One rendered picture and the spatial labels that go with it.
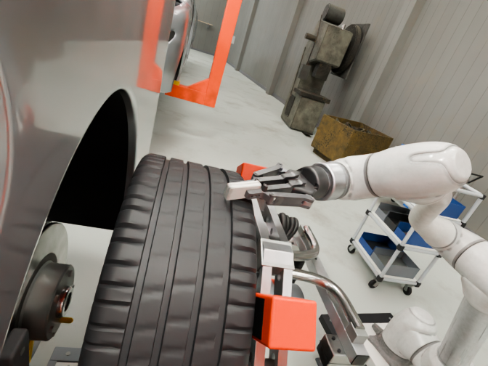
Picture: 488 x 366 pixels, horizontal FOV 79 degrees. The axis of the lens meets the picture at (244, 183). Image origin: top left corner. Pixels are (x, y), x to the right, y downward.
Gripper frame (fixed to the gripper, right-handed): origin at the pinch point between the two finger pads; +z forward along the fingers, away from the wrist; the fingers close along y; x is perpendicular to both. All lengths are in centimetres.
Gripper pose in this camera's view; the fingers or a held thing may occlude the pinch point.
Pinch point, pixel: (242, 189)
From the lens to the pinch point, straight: 54.7
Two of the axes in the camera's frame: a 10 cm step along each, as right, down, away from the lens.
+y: -4.8, -6.3, 6.1
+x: 3.1, -7.7, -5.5
